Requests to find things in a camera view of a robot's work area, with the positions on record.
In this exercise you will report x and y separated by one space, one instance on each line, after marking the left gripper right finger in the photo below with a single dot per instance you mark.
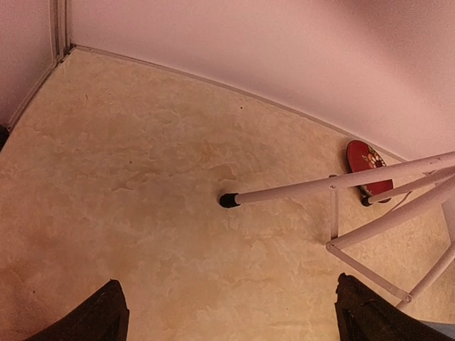
364 315

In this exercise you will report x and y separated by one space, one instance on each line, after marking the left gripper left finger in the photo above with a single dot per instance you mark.
102 316

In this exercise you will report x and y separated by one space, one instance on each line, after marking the silver tripod stand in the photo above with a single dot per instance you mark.
399 245

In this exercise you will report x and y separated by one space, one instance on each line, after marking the blue metronome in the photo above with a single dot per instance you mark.
440 325

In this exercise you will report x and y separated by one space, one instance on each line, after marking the red floral plate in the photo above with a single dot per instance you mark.
361 157

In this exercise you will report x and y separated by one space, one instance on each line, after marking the left aluminium frame post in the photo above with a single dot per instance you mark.
59 29

